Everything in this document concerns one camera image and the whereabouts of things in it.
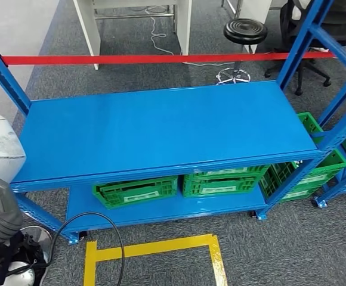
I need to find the white curved plastic part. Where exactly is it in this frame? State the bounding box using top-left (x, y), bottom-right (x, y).
top-left (0, 110), bottom-right (27, 200)

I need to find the blue metal shelf rack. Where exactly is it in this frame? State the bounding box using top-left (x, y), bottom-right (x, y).
top-left (311, 130), bottom-right (346, 209)
top-left (0, 0), bottom-right (346, 245)

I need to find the chrome belt stanchion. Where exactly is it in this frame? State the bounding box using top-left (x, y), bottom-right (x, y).
top-left (19, 226), bottom-right (53, 273)

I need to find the yellow floor tape square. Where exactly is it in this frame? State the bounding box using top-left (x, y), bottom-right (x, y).
top-left (82, 234), bottom-right (228, 286)

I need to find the red barrier belt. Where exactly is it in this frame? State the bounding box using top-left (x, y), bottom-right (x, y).
top-left (0, 50), bottom-right (346, 67)

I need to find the black round stool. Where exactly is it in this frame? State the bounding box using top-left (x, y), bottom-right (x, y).
top-left (215, 17), bottom-right (268, 86)

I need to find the black office chair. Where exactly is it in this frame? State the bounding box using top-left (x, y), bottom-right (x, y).
top-left (264, 0), bottom-right (346, 97)

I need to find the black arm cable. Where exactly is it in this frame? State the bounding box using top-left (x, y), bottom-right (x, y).
top-left (46, 212), bottom-right (125, 286)

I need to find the white floor cable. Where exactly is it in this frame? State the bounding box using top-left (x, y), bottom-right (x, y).
top-left (144, 5), bottom-right (236, 67)

